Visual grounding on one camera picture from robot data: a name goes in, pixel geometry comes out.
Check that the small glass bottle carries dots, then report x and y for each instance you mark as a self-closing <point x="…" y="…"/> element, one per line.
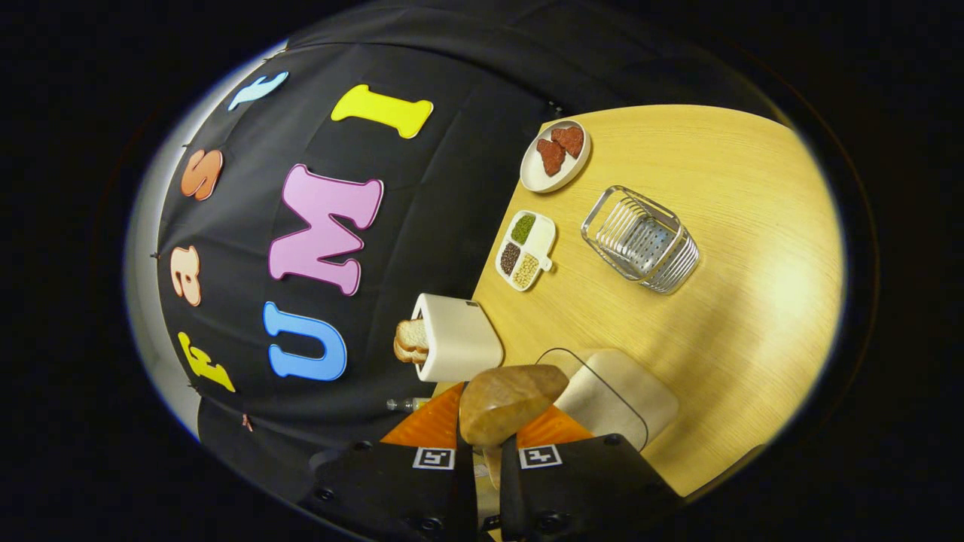
<point x="407" y="404"/>

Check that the toasted bread slice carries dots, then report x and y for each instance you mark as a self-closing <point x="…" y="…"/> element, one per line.
<point x="410" y="355"/>
<point x="414" y="333"/>

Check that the wooden spoon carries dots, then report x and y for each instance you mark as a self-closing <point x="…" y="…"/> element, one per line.
<point x="508" y="403"/>

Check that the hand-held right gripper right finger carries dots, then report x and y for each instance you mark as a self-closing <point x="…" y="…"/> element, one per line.
<point x="587" y="482"/>

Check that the white divided grain dish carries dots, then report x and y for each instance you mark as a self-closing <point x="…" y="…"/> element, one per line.
<point x="536" y="241"/>

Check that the pink cloth clip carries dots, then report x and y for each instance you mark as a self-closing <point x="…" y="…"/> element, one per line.
<point x="247" y="422"/>

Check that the cream rice box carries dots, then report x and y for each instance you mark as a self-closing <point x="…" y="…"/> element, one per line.
<point x="625" y="399"/>

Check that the white toaster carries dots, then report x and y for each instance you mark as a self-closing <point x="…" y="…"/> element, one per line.
<point x="463" y="339"/>

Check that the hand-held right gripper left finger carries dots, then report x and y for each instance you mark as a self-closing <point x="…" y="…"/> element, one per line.
<point x="392" y="489"/>

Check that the round white plate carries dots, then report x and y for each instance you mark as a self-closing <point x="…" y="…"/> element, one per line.
<point x="531" y="177"/>

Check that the red meat slice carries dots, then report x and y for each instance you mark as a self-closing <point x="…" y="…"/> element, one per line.
<point x="568" y="141"/>
<point x="551" y="156"/>

